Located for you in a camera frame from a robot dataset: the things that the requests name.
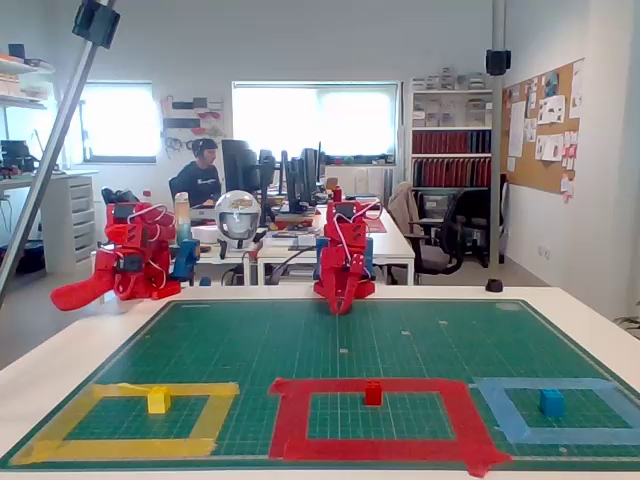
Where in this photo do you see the red leader arm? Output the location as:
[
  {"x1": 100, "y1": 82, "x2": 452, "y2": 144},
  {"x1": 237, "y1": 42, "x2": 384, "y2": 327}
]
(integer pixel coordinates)
[{"x1": 49, "y1": 201, "x2": 182, "y2": 312}]

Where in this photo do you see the red tape square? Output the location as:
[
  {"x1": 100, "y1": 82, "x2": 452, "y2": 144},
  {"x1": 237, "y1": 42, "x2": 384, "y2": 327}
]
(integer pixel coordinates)
[{"x1": 267, "y1": 377, "x2": 514, "y2": 479}]

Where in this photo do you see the yellow lego brick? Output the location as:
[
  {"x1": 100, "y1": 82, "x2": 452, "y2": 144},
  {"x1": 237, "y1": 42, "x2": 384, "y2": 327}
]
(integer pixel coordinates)
[{"x1": 147, "y1": 385, "x2": 172, "y2": 415}]

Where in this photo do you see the blue lego brick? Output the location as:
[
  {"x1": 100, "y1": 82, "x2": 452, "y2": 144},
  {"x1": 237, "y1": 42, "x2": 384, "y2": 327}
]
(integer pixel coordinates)
[{"x1": 538, "y1": 388, "x2": 566, "y2": 418}]

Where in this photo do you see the blue tape square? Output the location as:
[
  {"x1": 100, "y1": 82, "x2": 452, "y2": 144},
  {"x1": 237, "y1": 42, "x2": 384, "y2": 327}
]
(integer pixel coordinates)
[{"x1": 469, "y1": 377, "x2": 640, "y2": 446}]

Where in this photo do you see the yellow tape square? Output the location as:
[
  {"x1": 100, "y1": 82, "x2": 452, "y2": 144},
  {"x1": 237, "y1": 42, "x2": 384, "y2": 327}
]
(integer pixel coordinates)
[{"x1": 8, "y1": 382, "x2": 240, "y2": 466}]

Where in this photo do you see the green cutting mat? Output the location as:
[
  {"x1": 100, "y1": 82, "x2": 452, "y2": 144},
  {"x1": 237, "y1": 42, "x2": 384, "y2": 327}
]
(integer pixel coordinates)
[{"x1": 0, "y1": 298, "x2": 640, "y2": 472}]

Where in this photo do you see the beige jacket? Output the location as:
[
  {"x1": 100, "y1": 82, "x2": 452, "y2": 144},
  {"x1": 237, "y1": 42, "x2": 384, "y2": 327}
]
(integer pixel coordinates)
[{"x1": 388, "y1": 180, "x2": 426, "y2": 236}]

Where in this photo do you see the black computer monitor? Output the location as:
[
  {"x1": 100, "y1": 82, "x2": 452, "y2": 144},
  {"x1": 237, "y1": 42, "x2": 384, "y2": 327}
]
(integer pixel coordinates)
[
  {"x1": 221, "y1": 138, "x2": 262, "y2": 194},
  {"x1": 279, "y1": 148, "x2": 307, "y2": 214},
  {"x1": 299, "y1": 141, "x2": 325, "y2": 206},
  {"x1": 257, "y1": 148, "x2": 278, "y2": 224}
]

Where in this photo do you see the white helmet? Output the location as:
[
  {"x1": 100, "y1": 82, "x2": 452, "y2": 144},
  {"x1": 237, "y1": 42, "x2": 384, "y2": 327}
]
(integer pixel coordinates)
[{"x1": 214, "y1": 189, "x2": 262, "y2": 250}]

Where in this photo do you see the black office chair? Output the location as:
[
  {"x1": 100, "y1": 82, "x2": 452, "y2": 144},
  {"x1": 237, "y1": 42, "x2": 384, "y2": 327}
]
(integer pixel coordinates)
[{"x1": 413, "y1": 188, "x2": 494, "y2": 287}]

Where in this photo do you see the wide window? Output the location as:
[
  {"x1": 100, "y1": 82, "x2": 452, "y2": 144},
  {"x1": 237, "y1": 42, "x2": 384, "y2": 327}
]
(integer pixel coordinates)
[{"x1": 231, "y1": 80, "x2": 402, "y2": 162}]

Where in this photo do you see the seated person in dark sweater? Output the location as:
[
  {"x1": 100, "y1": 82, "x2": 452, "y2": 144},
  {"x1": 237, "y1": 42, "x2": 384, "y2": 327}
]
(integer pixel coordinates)
[{"x1": 174, "y1": 137, "x2": 224, "y2": 209}]

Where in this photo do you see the colourful drink bottle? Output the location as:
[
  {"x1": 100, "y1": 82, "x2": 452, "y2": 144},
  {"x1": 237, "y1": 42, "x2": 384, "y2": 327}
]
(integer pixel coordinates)
[{"x1": 173, "y1": 191, "x2": 193, "y2": 247}]

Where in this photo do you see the white bookshelf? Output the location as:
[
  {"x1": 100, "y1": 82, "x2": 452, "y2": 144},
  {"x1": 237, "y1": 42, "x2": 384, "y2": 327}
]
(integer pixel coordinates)
[{"x1": 408, "y1": 74, "x2": 494, "y2": 224}]

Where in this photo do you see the upright grey pole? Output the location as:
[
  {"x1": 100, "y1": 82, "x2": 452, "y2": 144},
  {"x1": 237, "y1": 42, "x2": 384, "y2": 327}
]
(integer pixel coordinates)
[{"x1": 490, "y1": 0, "x2": 507, "y2": 266}]

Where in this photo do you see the white tool pegboard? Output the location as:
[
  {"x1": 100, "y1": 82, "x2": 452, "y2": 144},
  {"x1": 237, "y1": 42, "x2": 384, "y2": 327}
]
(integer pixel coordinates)
[{"x1": 159, "y1": 94, "x2": 226, "y2": 151}]

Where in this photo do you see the cork pin board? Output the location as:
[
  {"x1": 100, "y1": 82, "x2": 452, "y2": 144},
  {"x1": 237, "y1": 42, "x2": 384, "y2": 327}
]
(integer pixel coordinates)
[{"x1": 501, "y1": 58, "x2": 586, "y2": 197}]

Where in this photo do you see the black clamp on upright pole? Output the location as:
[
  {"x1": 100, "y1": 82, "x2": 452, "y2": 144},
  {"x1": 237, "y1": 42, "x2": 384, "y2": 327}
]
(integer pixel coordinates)
[{"x1": 485, "y1": 48, "x2": 513, "y2": 77}]

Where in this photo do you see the small window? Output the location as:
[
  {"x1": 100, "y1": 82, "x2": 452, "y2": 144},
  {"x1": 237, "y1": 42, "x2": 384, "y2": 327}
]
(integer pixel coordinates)
[{"x1": 74, "y1": 81, "x2": 159, "y2": 165}]

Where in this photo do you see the slanted metal pole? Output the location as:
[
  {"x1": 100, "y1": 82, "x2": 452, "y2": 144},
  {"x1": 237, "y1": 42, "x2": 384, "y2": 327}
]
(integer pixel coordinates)
[{"x1": 0, "y1": 0, "x2": 117, "y2": 306}]

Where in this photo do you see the black clamp on slanted pole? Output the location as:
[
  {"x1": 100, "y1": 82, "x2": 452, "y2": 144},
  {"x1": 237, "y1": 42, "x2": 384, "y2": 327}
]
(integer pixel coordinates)
[{"x1": 72, "y1": 0, "x2": 122, "y2": 50}]

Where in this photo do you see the white servo cable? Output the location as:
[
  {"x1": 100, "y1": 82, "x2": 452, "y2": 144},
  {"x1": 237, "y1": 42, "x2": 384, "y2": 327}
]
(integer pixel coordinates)
[{"x1": 332, "y1": 199, "x2": 384, "y2": 237}]

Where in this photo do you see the white wall shelf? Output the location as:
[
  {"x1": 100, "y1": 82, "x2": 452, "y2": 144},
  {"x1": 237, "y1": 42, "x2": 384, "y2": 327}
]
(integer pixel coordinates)
[{"x1": 0, "y1": 43, "x2": 56, "y2": 111}]

